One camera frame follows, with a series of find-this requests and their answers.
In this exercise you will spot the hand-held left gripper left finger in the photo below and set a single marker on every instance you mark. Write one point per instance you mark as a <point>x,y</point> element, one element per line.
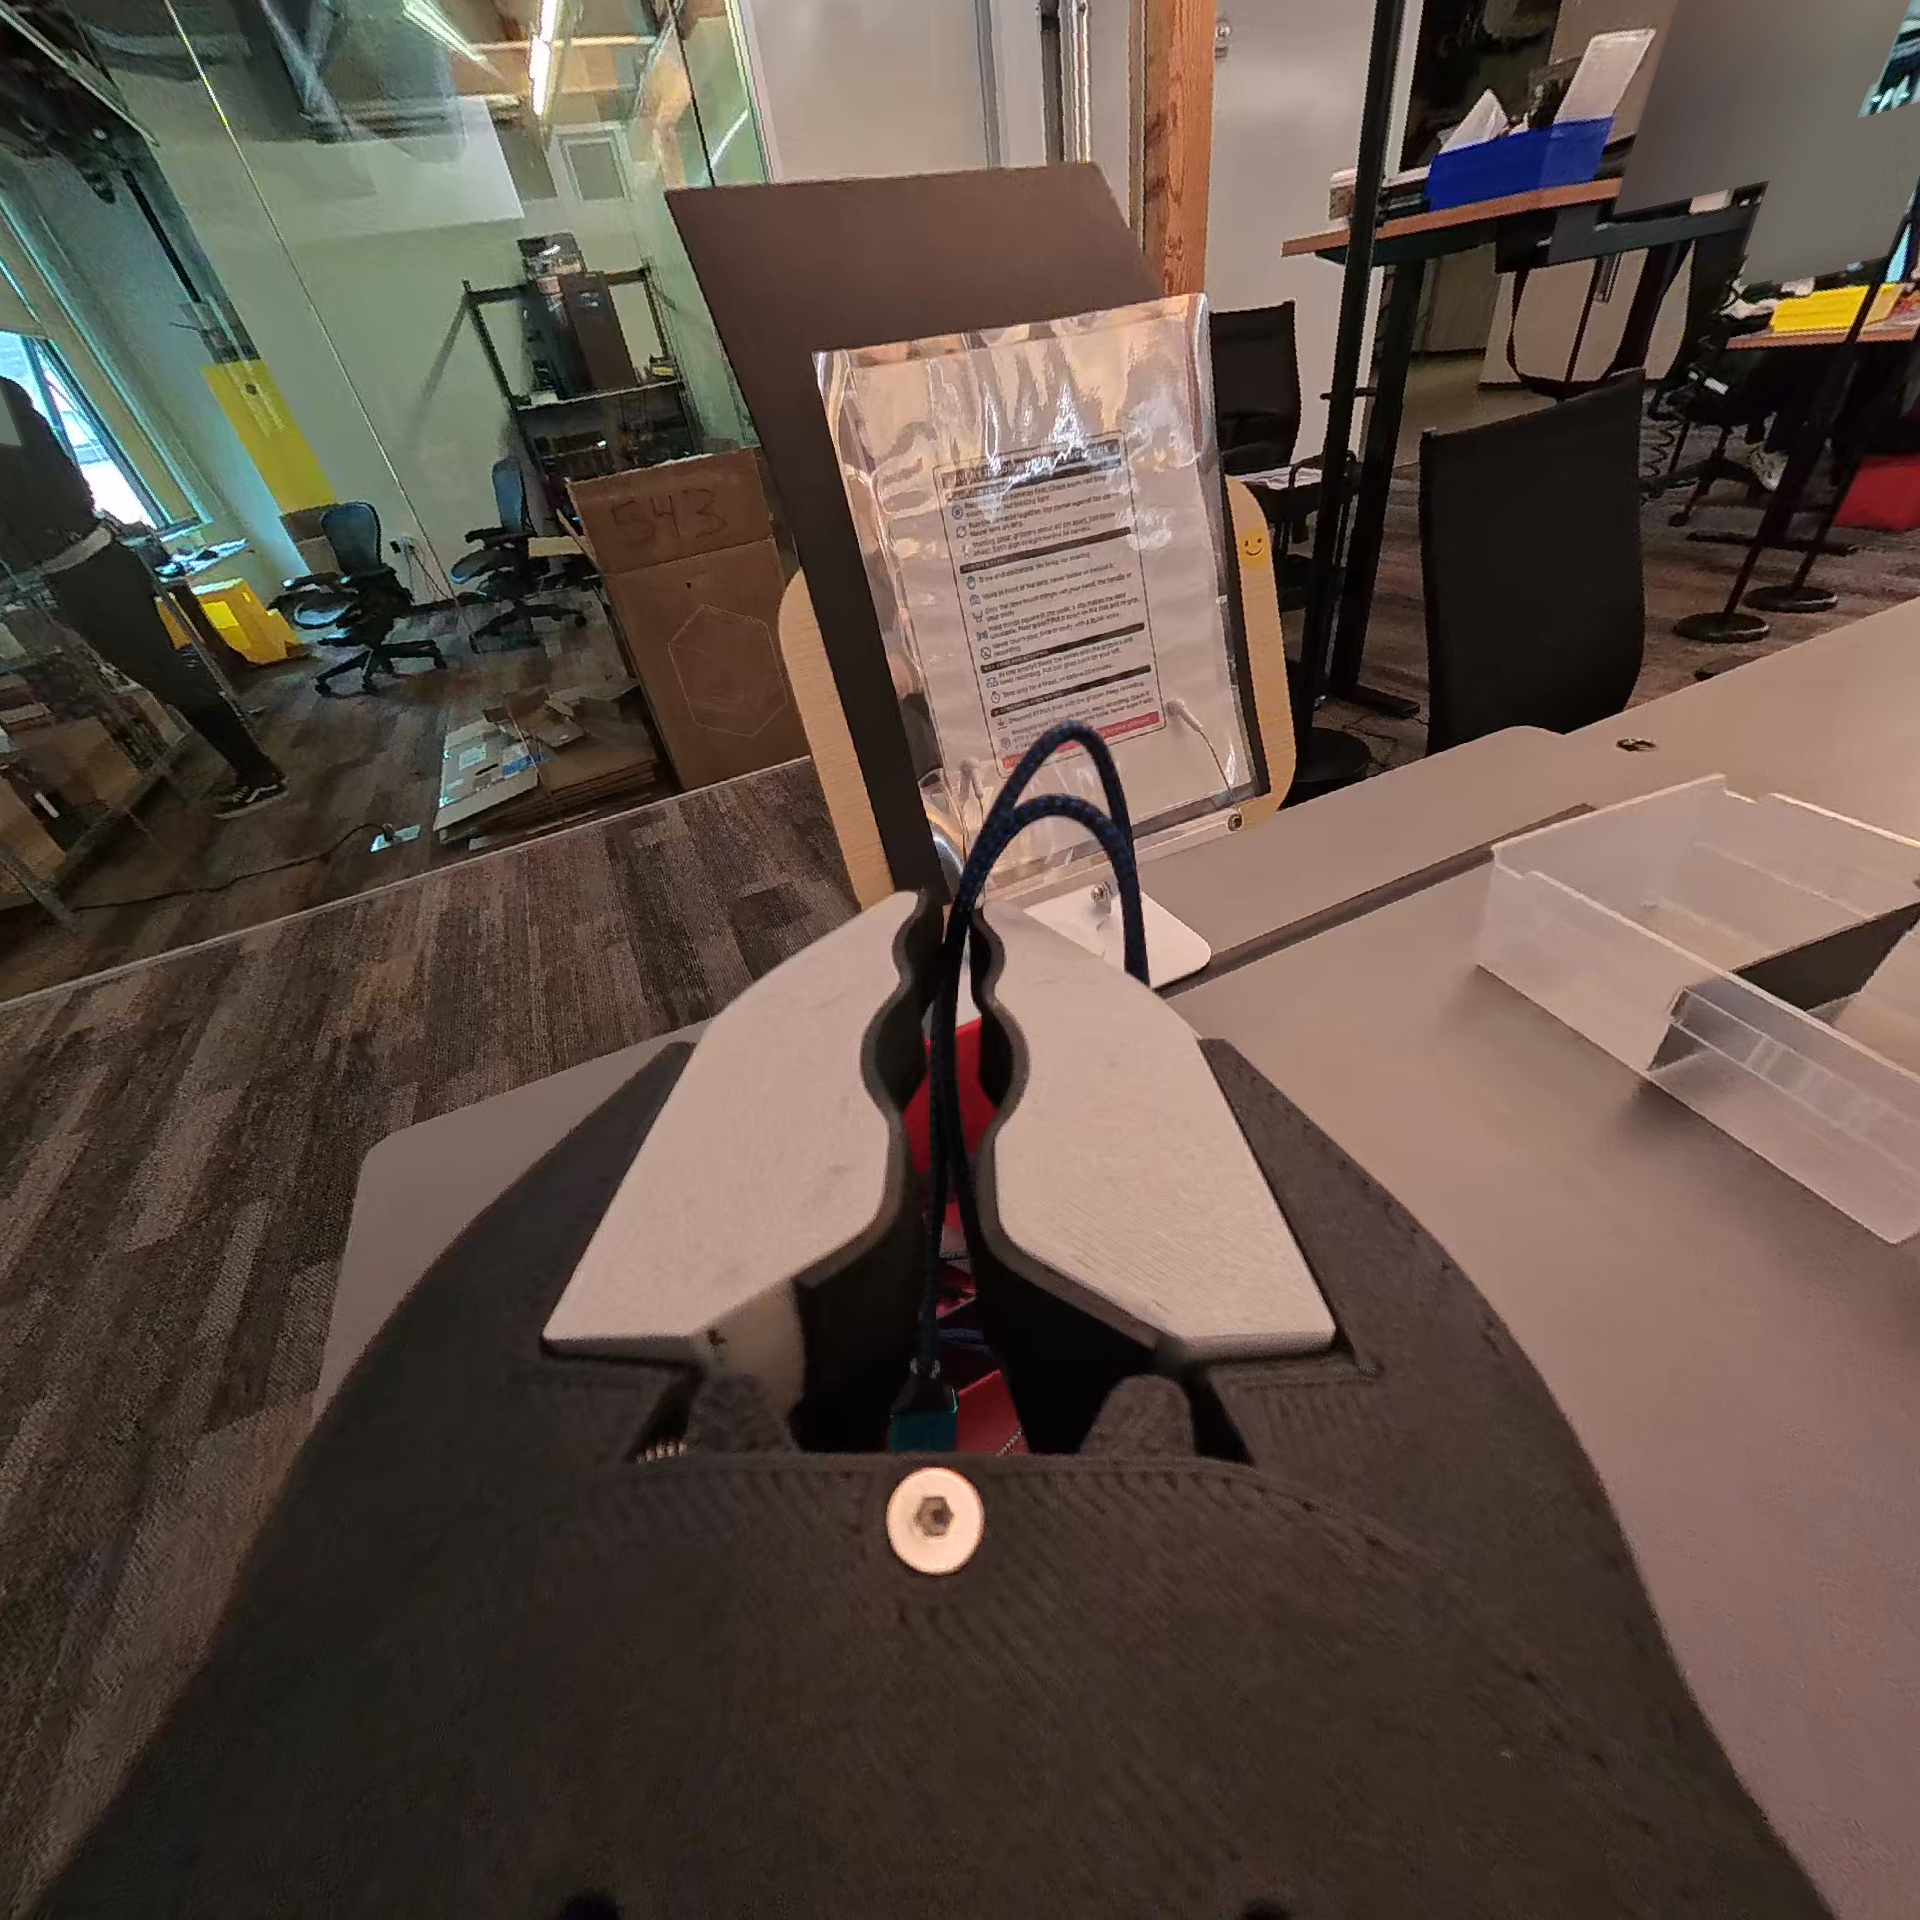
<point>721,1185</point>

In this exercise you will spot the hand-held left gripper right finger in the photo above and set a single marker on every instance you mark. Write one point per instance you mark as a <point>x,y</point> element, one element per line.
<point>1155,1185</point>

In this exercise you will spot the clear plastic bin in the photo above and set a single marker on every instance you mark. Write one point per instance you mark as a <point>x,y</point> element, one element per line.
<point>1591,930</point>

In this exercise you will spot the black slab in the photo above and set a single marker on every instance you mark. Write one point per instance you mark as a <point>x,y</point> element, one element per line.
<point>1846,958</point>

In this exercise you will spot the flattened cardboard pile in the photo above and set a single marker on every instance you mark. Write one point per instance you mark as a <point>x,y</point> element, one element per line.
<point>539,764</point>

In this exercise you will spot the brown cardboard box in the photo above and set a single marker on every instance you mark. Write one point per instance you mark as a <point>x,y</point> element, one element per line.
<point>689,629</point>

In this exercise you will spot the black office chair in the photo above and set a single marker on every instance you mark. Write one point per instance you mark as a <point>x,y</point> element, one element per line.
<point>518,561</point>
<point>359,592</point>

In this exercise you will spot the clear acrylic sign holder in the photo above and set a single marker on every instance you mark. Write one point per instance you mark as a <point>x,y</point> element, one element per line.
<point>1050,524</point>

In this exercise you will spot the black fabric chair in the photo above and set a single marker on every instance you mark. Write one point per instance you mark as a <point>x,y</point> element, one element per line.
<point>1530,571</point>

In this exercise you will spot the black mesh chair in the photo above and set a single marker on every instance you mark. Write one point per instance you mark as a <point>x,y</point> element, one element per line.
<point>1262,389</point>

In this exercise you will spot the black metal shelving rack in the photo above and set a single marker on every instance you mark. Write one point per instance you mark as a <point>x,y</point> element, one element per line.
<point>586,345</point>

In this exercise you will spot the black flat board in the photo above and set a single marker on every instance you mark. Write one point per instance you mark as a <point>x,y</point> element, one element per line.
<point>779,300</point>

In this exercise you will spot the black metal pole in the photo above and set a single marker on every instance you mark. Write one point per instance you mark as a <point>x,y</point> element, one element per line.
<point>1374,227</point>

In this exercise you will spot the red bag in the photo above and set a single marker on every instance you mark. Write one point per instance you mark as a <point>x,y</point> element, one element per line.
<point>1883,495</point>

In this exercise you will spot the wooden top standing desk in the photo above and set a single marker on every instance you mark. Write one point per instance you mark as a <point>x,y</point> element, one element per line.
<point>1652,231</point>

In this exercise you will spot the blue storage bin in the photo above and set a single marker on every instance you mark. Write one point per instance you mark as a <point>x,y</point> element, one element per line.
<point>1515,166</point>

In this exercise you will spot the yellow flat box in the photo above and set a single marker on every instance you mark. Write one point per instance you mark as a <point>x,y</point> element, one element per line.
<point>1846,310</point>

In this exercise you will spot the grey flat panel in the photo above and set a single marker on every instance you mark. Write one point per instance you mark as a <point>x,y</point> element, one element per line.
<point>1771,104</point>

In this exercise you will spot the yellow wall poster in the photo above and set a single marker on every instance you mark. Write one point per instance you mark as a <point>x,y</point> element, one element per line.
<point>271,434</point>

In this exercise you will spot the wooden post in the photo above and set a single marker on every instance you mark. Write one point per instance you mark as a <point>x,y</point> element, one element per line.
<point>1176,151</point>

